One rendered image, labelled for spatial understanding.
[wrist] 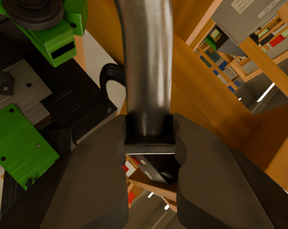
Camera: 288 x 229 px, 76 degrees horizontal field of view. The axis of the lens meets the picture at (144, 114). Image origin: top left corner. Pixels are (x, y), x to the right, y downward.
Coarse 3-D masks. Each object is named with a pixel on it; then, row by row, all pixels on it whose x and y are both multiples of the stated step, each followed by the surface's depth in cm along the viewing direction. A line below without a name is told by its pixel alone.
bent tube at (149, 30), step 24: (120, 0) 9; (144, 0) 9; (168, 0) 9; (120, 24) 10; (144, 24) 9; (168, 24) 10; (144, 48) 10; (168, 48) 10; (144, 72) 10; (168, 72) 11; (144, 96) 11; (168, 96) 12; (144, 120) 12; (168, 120) 12; (144, 144) 12; (168, 144) 12
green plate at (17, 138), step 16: (0, 112) 47; (16, 112) 48; (0, 128) 47; (16, 128) 48; (32, 128) 50; (0, 144) 47; (16, 144) 48; (32, 144) 49; (48, 144) 51; (0, 160) 46; (16, 160) 48; (32, 160) 49; (48, 160) 50; (16, 176) 47; (32, 176) 49
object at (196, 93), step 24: (96, 0) 38; (96, 24) 44; (120, 48) 43; (192, 72) 37; (192, 96) 36; (216, 96) 37; (192, 120) 39; (216, 120) 35; (240, 120) 37; (240, 144) 35
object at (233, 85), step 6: (198, 48) 488; (204, 48) 493; (198, 54) 501; (204, 54) 487; (210, 60) 486; (216, 66) 484; (222, 66) 489; (216, 72) 503; (222, 72) 484; (228, 78) 483; (234, 78) 512; (228, 84) 483; (234, 84) 482; (240, 84) 517; (234, 90) 504
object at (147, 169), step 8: (136, 160) 56; (144, 160) 49; (152, 160) 47; (160, 160) 47; (168, 160) 48; (176, 160) 48; (144, 168) 55; (152, 168) 48; (160, 168) 47; (168, 168) 47; (176, 168) 48; (152, 176) 55; (160, 176) 47
